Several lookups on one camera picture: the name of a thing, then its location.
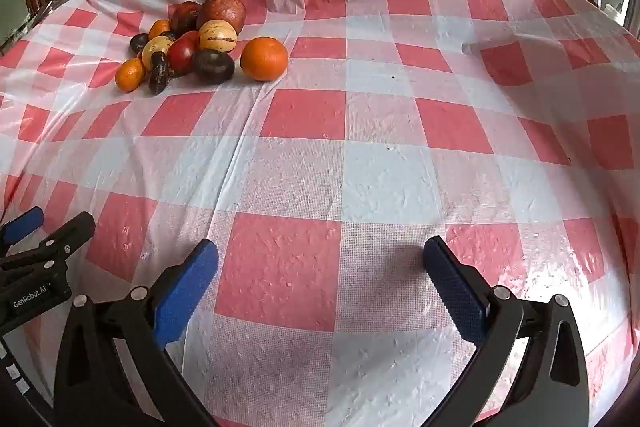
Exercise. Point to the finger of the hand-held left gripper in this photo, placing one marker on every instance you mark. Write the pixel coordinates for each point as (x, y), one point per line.
(65, 234)
(22, 223)

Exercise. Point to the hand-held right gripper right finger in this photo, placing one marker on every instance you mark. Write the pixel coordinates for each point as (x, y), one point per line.
(455, 292)

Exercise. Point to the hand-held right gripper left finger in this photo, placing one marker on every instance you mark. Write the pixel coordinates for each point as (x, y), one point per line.
(187, 292)

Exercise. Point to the small orange tangerine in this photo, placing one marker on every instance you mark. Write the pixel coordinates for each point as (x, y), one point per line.
(160, 28)
(130, 75)

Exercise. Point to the dark purple oblong fruit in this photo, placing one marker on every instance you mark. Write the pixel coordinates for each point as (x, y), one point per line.
(159, 76)

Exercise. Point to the red tomato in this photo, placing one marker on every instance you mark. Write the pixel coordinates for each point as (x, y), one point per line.
(182, 52)

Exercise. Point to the dark purple round fruit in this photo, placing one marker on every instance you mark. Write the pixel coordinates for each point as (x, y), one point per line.
(214, 63)

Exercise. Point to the large orange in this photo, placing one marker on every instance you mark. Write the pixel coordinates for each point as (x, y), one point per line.
(264, 58)

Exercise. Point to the red white checked tablecloth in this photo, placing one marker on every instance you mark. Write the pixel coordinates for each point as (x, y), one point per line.
(350, 157)

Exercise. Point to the small dark purple plum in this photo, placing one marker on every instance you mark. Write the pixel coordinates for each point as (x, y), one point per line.
(138, 43)

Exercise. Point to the pale striped pepino melon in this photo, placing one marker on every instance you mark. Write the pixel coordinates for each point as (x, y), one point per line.
(154, 49)
(217, 36)

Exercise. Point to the dark red apple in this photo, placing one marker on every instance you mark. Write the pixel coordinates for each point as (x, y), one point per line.
(184, 14)

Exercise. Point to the large red pomegranate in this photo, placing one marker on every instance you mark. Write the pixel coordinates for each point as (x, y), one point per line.
(222, 9)

